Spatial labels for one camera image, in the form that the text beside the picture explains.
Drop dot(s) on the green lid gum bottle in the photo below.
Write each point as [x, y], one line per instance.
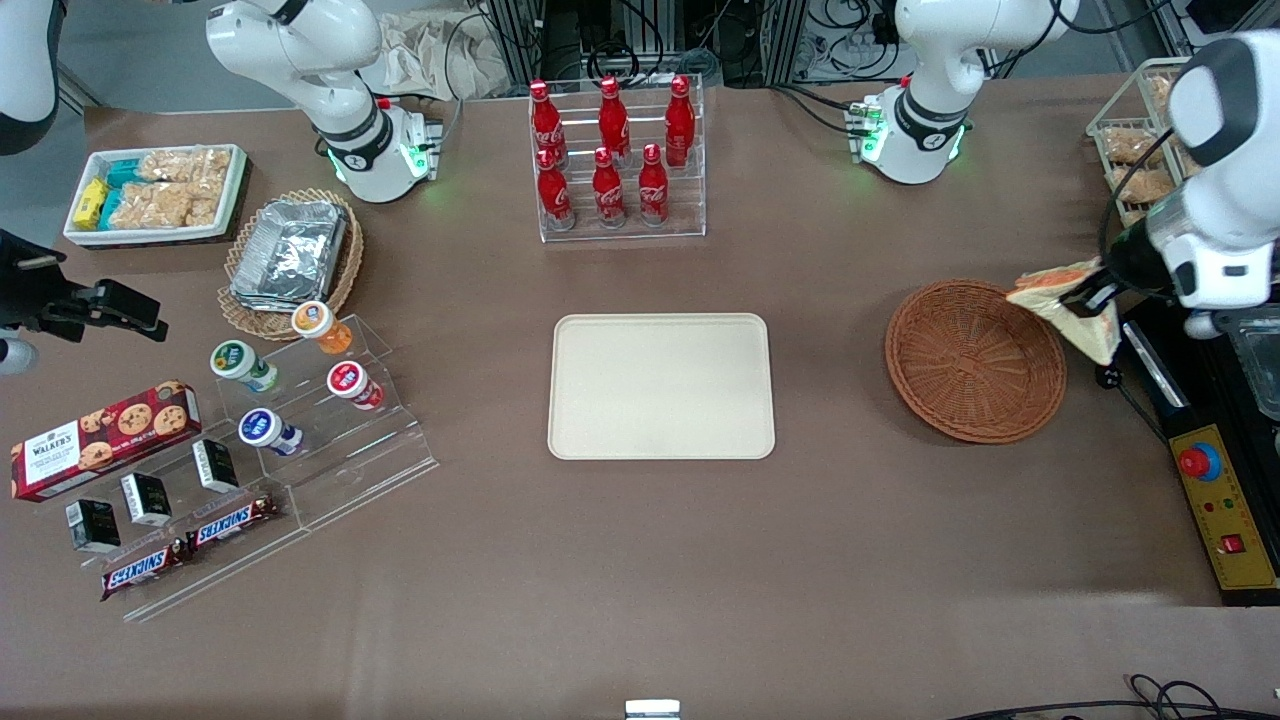
[235, 360]

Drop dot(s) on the beige plastic tray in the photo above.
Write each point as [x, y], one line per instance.
[660, 390]

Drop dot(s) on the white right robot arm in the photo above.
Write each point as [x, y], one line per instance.
[300, 60]

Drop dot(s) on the red lid gum bottle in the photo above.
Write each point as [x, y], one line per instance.
[347, 380]

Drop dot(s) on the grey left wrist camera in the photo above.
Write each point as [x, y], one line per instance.
[1200, 324]

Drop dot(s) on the yellow emergency stop box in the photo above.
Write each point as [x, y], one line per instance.
[1225, 520]

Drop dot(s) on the blue lid gum bottle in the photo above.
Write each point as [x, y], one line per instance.
[262, 428]

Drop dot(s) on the clear bag of crackers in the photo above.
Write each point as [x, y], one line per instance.
[165, 207]
[185, 165]

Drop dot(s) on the clear acrylic tiered stand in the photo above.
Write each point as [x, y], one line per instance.
[230, 575]
[370, 450]

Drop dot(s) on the black countertop appliance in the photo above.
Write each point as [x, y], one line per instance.
[1200, 380]

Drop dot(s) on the orange lid gum bottle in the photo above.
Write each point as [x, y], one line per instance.
[313, 320]

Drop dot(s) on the red Walkers cookie box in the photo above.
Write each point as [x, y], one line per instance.
[100, 440]

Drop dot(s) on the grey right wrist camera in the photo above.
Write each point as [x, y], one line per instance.
[15, 357]

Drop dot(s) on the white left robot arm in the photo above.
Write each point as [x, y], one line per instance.
[940, 60]

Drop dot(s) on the aluminium frame with equipment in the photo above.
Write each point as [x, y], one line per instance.
[640, 35]

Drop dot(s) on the white rectangular snack bin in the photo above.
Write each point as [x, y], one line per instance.
[235, 200]

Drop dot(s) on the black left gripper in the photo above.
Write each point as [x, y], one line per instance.
[1128, 259]

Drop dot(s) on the yellow snack packet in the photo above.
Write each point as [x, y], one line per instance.
[90, 203]

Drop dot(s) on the brown wicker basket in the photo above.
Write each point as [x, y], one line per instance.
[975, 365]

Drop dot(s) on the Snickers chocolate bar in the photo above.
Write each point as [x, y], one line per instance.
[232, 523]
[145, 572]

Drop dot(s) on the triangle sandwich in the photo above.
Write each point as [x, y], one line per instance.
[1085, 335]

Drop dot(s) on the clear plastic container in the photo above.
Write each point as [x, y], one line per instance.
[1255, 365]

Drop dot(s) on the light wicker basket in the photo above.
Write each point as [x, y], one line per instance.
[345, 270]

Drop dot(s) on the red cola bottle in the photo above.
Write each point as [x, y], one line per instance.
[609, 195]
[546, 125]
[613, 120]
[653, 190]
[680, 125]
[555, 195]

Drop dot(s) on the small black box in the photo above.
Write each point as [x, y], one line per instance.
[146, 500]
[93, 526]
[215, 466]

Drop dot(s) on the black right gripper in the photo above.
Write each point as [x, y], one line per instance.
[22, 290]

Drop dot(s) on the stack of foil containers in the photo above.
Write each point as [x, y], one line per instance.
[290, 250]

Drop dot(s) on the clear acrylic bottle rack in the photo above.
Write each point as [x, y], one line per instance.
[690, 200]

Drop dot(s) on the teal snack packet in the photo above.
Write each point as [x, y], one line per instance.
[124, 173]
[110, 208]

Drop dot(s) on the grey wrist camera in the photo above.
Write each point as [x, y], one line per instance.
[1200, 324]
[15, 357]

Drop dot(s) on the beige cloth bag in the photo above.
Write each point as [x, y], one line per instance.
[440, 55]

